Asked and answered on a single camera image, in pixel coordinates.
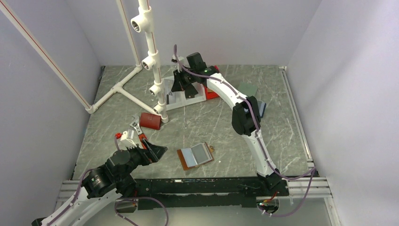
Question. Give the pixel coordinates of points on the brown leather card holder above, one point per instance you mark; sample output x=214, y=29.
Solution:
x=195, y=156

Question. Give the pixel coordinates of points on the colourful id card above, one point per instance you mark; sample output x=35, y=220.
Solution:
x=168, y=83

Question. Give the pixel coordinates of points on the clear plastic bin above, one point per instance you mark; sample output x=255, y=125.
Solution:
x=179, y=97
x=200, y=97

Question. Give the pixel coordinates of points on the red plastic bin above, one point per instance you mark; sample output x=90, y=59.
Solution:
x=210, y=94

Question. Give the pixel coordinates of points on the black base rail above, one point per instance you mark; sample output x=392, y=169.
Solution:
x=200, y=192

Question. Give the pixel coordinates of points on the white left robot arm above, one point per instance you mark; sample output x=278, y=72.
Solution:
x=105, y=184

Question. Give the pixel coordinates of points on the clear middle plastic bin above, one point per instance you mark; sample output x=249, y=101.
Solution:
x=200, y=97

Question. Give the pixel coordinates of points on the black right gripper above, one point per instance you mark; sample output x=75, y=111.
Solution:
x=179, y=85

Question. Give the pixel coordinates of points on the blue card holder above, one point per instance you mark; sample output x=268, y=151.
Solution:
x=262, y=107

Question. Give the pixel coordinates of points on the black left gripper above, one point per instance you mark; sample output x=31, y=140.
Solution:
x=152, y=154

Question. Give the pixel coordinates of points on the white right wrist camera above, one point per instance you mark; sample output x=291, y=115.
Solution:
x=178, y=60

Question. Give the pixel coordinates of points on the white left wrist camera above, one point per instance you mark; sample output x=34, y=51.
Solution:
x=125, y=139

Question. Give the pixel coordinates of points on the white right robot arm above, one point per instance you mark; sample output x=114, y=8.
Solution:
x=245, y=117

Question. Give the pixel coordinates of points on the dark red card holder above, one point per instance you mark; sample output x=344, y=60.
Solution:
x=150, y=121

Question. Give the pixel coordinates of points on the green card holder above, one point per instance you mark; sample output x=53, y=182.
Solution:
x=247, y=89

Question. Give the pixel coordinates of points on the adjustable wrench red handle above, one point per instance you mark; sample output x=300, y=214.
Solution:
x=135, y=124

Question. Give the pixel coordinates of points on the white pvc pipe frame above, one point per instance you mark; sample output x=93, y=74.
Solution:
x=117, y=88

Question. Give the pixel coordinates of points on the clear left plastic bin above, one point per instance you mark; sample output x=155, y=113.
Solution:
x=179, y=97

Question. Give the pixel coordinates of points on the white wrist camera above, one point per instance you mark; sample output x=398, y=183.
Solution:
x=178, y=60
x=125, y=139

